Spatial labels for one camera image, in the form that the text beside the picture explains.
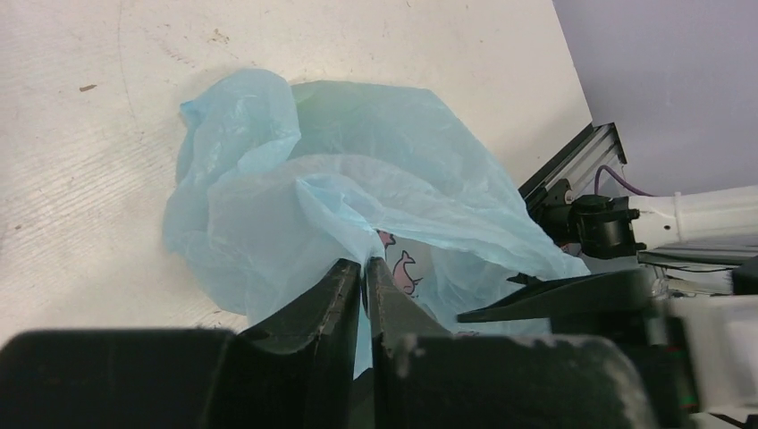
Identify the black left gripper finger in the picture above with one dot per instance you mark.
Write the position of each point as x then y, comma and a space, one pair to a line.
293, 370

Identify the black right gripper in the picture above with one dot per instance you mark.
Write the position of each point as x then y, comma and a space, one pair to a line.
427, 377

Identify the light blue plastic bag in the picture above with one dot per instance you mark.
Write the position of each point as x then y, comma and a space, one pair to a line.
275, 183

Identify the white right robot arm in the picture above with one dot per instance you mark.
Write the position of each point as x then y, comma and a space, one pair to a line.
621, 227

